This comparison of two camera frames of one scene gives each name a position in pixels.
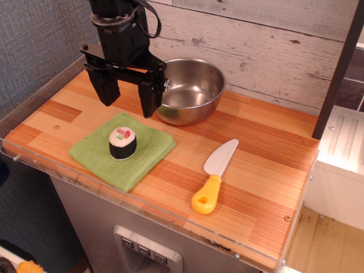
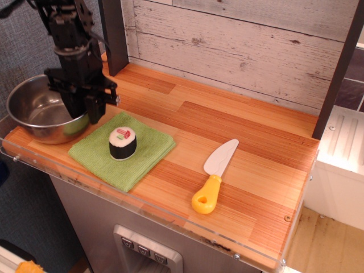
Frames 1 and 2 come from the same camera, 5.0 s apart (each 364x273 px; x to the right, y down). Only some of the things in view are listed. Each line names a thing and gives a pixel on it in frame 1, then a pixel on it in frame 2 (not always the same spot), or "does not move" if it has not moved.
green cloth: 152,147 does not move
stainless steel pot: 195,89 → 39,112
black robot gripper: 125,51 → 79,81
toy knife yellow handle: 204,201 does not move
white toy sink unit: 335,188 does not move
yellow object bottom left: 29,267 does not move
